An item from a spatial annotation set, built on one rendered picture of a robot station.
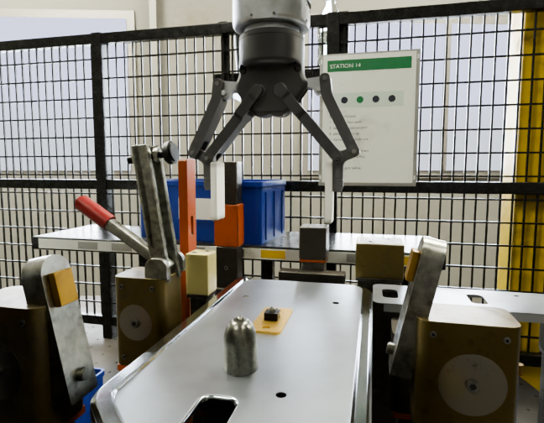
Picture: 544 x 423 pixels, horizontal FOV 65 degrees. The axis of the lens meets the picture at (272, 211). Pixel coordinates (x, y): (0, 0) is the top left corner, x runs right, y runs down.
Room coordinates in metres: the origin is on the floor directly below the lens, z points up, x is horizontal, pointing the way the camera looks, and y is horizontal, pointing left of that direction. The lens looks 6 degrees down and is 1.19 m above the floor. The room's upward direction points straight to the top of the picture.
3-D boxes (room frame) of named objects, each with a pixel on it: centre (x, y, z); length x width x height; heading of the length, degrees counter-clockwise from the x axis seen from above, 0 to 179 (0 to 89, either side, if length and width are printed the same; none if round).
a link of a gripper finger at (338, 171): (0.48, -0.08, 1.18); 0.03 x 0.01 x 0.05; 77
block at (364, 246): (0.74, -0.19, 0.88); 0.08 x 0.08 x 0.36; 77
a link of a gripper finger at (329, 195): (0.49, -0.07, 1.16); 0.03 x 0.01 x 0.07; 167
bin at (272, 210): (0.98, 0.14, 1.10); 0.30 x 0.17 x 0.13; 69
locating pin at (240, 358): (0.38, 0.03, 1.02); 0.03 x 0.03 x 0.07
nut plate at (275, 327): (0.50, 0.00, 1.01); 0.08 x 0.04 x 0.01; 167
